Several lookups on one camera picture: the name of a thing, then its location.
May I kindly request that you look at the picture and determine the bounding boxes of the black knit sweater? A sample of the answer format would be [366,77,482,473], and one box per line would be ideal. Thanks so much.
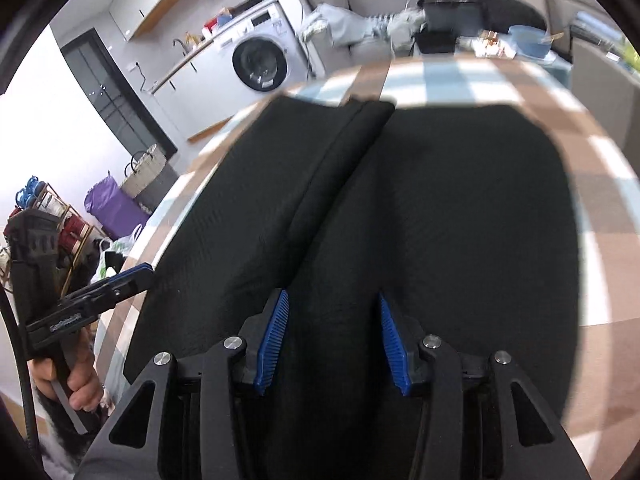
[121,94,582,480]

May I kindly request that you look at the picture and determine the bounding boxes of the light blue clothes pile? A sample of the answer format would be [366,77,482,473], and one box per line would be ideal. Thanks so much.
[296,3,375,47]

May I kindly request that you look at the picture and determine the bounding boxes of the left hand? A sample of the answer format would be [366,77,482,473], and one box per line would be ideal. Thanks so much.
[28,328,103,412]

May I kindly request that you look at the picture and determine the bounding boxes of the shoe rack with shoes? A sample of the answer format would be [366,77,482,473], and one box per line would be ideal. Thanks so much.
[1,176,107,296]

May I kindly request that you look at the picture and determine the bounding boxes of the purple bag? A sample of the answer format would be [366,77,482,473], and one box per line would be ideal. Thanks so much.
[84,174,149,240]

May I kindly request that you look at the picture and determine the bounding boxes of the woven laundry basket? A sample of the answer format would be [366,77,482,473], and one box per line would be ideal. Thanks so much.
[120,144,178,214]

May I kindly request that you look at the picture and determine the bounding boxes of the checkered table cloth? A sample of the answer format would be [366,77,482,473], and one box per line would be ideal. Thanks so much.
[96,56,639,479]

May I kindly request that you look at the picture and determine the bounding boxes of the white washing machine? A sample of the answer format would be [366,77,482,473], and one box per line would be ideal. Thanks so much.
[215,0,311,107]

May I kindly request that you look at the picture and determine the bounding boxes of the grey cabinet box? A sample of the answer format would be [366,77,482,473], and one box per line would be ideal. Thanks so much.
[572,40,639,172]

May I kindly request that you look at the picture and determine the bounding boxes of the small black tray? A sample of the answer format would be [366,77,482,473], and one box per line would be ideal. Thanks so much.
[414,29,458,54]

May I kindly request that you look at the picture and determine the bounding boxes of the blue bowl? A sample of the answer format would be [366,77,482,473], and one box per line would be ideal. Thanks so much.
[508,25,551,58]

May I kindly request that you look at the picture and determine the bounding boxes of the black storage box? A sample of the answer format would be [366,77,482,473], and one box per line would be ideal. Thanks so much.
[420,0,485,36]

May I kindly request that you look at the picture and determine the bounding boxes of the black jacket on sofa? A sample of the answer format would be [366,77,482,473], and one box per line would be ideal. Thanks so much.
[418,0,547,34]

